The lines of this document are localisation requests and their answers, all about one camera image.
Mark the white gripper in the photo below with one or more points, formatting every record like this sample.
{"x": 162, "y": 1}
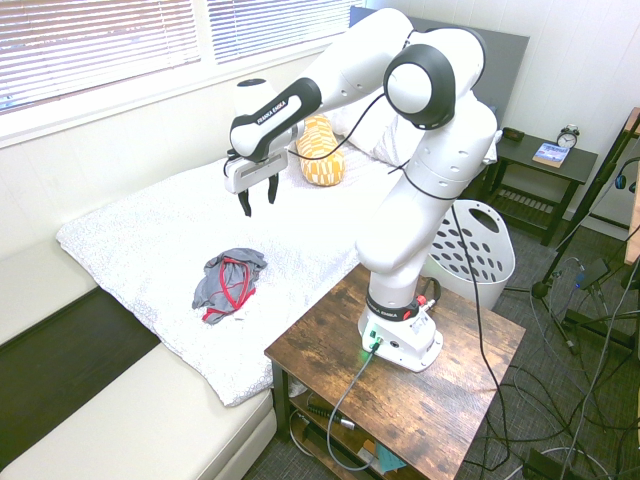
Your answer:
{"x": 252, "y": 172}

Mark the grey garment with red trim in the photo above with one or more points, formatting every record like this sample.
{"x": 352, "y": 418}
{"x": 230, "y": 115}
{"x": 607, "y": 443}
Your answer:
{"x": 225, "y": 280}

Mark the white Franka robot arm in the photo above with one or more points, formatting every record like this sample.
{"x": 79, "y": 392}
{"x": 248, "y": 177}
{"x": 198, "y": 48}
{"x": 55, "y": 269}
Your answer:
{"x": 425, "y": 225}

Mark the white perforated laundry basket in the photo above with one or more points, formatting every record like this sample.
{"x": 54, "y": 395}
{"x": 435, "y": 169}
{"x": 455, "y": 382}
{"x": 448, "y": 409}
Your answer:
{"x": 487, "y": 250}

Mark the yellow patterned bolster pillow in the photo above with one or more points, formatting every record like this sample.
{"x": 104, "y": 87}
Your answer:
{"x": 320, "y": 155}

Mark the white speckled bedspread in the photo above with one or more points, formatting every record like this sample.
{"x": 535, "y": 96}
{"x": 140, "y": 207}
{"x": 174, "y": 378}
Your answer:
{"x": 150, "y": 235}

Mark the plain white pillow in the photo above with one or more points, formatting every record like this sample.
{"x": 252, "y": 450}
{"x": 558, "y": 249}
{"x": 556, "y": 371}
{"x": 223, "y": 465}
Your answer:
{"x": 367, "y": 127}

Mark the white speckled pillow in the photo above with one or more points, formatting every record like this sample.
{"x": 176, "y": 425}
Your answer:
{"x": 395, "y": 147}

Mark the narrow white window blind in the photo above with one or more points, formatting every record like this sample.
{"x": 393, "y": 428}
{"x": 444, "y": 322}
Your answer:
{"x": 275, "y": 25}

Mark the wide white window blind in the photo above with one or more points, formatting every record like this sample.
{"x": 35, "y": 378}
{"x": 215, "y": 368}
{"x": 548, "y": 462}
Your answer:
{"x": 100, "y": 45}

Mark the dark brown bed panel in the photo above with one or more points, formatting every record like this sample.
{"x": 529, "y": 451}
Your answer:
{"x": 60, "y": 360}

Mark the cream upholstered bed base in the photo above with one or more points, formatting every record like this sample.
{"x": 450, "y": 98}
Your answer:
{"x": 140, "y": 425}

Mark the small dark box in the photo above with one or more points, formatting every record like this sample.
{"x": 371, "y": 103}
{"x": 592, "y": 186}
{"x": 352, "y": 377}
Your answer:
{"x": 513, "y": 134}

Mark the rustic wooden side table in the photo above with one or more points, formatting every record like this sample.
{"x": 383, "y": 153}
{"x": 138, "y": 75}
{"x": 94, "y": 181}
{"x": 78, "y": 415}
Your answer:
{"x": 425, "y": 415}

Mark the grey headboard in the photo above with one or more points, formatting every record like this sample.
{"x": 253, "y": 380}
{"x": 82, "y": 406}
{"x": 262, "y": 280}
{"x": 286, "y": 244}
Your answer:
{"x": 505, "y": 65}

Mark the teal paper sheet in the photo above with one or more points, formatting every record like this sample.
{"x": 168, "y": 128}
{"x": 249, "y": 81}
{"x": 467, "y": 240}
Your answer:
{"x": 389, "y": 459}

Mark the blue cover book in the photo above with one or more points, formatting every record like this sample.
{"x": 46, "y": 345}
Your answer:
{"x": 550, "y": 154}

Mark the black nightstand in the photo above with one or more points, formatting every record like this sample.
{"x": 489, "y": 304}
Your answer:
{"x": 560, "y": 172}

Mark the black twin-bell alarm clock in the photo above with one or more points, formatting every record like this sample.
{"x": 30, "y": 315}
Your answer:
{"x": 568, "y": 137}

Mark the black tripod stand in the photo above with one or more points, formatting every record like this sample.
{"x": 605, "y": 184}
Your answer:
{"x": 575, "y": 235}

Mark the black power adapter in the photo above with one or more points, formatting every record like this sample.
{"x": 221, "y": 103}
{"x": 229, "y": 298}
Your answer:
{"x": 595, "y": 272}

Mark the blue headphones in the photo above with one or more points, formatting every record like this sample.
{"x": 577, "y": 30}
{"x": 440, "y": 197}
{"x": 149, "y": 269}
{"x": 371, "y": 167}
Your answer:
{"x": 624, "y": 180}

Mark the light wooden desk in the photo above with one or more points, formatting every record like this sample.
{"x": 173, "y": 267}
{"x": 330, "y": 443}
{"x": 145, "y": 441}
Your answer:
{"x": 634, "y": 200}

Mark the black floor box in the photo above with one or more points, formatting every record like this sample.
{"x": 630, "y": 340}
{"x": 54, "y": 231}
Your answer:
{"x": 545, "y": 465}

